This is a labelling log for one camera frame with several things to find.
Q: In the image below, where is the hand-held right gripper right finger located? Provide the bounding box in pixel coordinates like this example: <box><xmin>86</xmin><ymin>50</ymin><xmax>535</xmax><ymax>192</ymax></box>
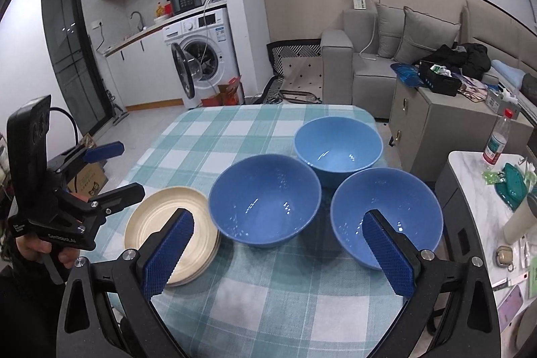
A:
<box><xmin>361</xmin><ymin>209</ymin><xmax>502</xmax><ymax>358</ymax></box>

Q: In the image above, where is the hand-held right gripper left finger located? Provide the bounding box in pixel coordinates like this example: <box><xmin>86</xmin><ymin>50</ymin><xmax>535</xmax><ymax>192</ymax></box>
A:
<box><xmin>56</xmin><ymin>208</ymin><xmax>196</xmax><ymax>358</ymax></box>

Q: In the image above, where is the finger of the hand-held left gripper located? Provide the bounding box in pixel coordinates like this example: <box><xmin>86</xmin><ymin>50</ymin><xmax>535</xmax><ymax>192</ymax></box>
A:
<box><xmin>65</xmin><ymin>182</ymin><xmax>145</xmax><ymax>217</ymax></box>
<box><xmin>46</xmin><ymin>141</ymin><xmax>126</xmax><ymax>174</ymax></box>

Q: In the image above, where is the cream plate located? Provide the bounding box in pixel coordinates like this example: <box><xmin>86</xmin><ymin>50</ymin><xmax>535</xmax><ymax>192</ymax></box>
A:
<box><xmin>165</xmin><ymin>232</ymin><xmax>221</xmax><ymax>284</ymax></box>
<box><xmin>125</xmin><ymin>187</ymin><xmax>219</xmax><ymax>279</ymax></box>
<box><xmin>168</xmin><ymin>241</ymin><xmax>222</xmax><ymax>288</ymax></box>

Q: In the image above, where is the light blue bowl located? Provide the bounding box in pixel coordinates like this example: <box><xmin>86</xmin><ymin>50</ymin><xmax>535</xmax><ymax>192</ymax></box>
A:
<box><xmin>294</xmin><ymin>116</ymin><xmax>384</xmax><ymax>190</ymax></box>

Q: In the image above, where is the person's left forearm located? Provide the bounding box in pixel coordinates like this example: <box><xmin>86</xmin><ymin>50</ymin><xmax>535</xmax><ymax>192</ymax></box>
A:
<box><xmin>0</xmin><ymin>266</ymin><xmax>63</xmax><ymax>358</ymax></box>

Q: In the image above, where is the person's left hand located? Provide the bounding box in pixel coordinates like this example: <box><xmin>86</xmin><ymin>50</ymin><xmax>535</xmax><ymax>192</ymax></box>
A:
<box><xmin>16</xmin><ymin>234</ymin><xmax>81</xmax><ymax>270</ymax></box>

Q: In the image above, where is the brown cardboard box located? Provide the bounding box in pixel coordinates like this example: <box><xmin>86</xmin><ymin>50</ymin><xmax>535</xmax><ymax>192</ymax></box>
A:
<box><xmin>67</xmin><ymin>161</ymin><xmax>107</xmax><ymax>194</ymax></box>

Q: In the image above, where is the white kitchen counter cabinet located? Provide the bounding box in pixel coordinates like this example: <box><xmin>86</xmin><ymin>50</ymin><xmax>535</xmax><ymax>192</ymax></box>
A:
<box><xmin>103</xmin><ymin>18</ymin><xmax>185</xmax><ymax>111</ymax></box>

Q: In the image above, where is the teal white checked tablecloth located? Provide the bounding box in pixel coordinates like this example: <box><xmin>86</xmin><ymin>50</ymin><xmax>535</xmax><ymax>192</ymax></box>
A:
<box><xmin>80</xmin><ymin>104</ymin><xmax>424</xmax><ymax>358</ymax></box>

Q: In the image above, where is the dark glass door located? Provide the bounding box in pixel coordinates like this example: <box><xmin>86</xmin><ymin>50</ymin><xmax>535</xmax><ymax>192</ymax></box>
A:
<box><xmin>41</xmin><ymin>0</ymin><xmax>107</xmax><ymax>136</ymax></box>

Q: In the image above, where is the white marble side table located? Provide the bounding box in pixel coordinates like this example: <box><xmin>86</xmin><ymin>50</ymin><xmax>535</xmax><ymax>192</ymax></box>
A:
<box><xmin>434</xmin><ymin>150</ymin><xmax>537</xmax><ymax>342</ymax></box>

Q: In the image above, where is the beige earbud case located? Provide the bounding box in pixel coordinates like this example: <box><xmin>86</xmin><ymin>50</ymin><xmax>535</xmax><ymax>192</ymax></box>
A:
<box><xmin>496</xmin><ymin>246</ymin><xmax>515</xmax><ymax>268</ymax></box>

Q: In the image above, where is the purple phone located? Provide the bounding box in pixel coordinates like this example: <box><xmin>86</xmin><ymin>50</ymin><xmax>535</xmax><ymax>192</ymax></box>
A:
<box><xmin>497</xmin><ymin>285</ymin><xmax>525</xmax><ymax>331</ymax></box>

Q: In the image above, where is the cream cup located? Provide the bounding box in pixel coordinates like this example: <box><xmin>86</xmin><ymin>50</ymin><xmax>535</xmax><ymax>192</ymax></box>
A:
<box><xmin>502</xmin><ymin>196</ymin><xmax>537</xmax><ymax>245</ymax></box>

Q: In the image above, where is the beige side cabinet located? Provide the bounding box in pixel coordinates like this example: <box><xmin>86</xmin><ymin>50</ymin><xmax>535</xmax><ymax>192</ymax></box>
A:
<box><xmin>388</xmin><ymin>79</ymin><xmax>529</xmax><ymax>185</ymax></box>

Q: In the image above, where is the red cardboard box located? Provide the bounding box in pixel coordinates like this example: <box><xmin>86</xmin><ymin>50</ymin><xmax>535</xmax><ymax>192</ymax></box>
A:
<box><xmin>200</xmin><ymin>76</ymin><xmax>245</xmax><ymax>108</ymax></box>

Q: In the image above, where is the teal container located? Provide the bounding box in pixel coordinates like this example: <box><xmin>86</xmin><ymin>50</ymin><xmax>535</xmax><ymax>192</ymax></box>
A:
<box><xmin>495</xmin><ymin>163</ymin><xmax>535</xmax><ymax>212</ymax></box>

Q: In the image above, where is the white washing machine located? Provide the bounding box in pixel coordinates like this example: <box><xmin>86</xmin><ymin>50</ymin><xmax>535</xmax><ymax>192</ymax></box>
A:
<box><xmin>162</xmin><ymin>6</ymin><xmax>240</xmax><ymax>110</ymax></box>

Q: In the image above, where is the clear water bottle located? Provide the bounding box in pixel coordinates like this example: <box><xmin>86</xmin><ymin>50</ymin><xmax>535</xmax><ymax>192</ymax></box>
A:
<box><xmin>482</xmin><ymin>108</ymin><xmax>515</xmax><ymax>166</ymax></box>

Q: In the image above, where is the black box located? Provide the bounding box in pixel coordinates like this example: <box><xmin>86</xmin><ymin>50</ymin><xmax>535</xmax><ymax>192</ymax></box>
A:
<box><xmin>417</xmin><ymin>60</ymin><xmax>462</xmax><ymax>98</ymax></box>

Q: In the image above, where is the grey tissue box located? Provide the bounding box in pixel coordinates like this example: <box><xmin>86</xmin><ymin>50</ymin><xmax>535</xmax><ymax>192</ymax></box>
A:
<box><xmin>484</xmin><ymin>87</ymin><xmax>523</xmax><ymax>117</ymax></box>

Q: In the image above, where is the grey sofa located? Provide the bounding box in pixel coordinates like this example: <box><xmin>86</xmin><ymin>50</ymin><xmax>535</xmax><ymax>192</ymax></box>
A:
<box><xmin>321</xmin><ymin>1</ymin><xmax>537</xmax><ymax>119</ymax></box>

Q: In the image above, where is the black clothing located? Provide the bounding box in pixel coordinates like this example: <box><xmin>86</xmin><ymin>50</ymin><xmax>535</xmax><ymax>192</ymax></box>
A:
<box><xmin>424</xmin><ymin>43</ymin><xmax>491</xmax><ymax>82</ymax></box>

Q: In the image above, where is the light blue blanket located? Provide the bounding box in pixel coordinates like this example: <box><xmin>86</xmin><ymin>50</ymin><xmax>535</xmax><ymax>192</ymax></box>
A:
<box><xmin>491</xmin><ymin>59</ymin><xmax>525</xmax><ymax>84</ymax></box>

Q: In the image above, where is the grey cushion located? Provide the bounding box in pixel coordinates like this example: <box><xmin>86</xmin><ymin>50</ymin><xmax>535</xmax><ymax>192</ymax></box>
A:
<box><xmin>375</xmin><ymin>1</ymin><xmax>409</xmax><ymax>61</ymax></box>
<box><xmin>394</xmin><ymin>6</ymin><xmax>462</xmax><ymax>65</ymax></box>

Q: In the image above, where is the black cable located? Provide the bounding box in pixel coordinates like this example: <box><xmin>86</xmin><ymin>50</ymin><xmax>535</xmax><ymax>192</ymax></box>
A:
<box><xmin>50</xmin><ymin>109</ymin><xmax>80</xmax><ymax>151</ymax></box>

